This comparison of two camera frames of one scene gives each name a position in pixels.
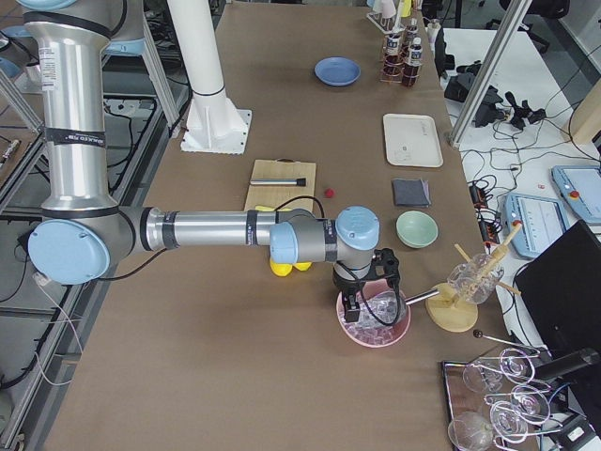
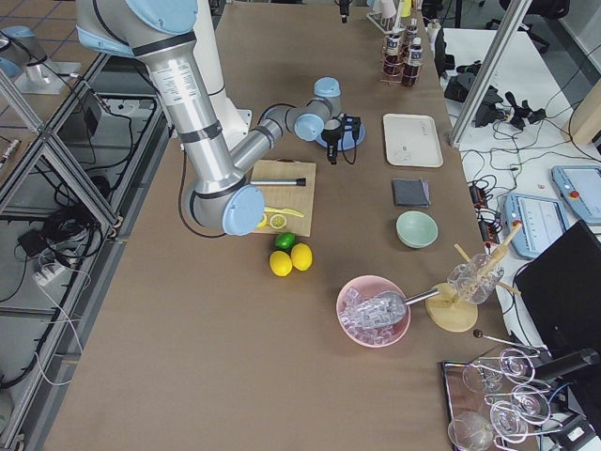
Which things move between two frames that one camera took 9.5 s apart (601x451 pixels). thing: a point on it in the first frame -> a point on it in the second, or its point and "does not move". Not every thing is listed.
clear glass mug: (477, 280) does not move
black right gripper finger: (351, 306) -> (331, 152)
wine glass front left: (470, 431) does not move
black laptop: (561, 289) does not move
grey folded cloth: (411, 192) does not move
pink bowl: (383, 317) does not move
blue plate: (336, 70) -> (347, 140)
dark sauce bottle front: (411, 72) does not move
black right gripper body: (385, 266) -> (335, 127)
